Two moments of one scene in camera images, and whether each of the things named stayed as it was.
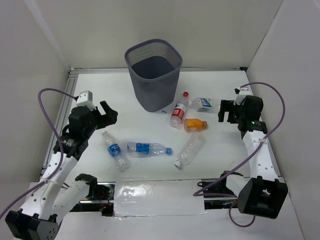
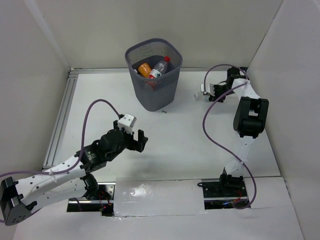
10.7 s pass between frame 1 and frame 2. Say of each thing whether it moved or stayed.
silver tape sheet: stayed
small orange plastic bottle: moved
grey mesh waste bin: stayed
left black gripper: moved
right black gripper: moved
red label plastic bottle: moved
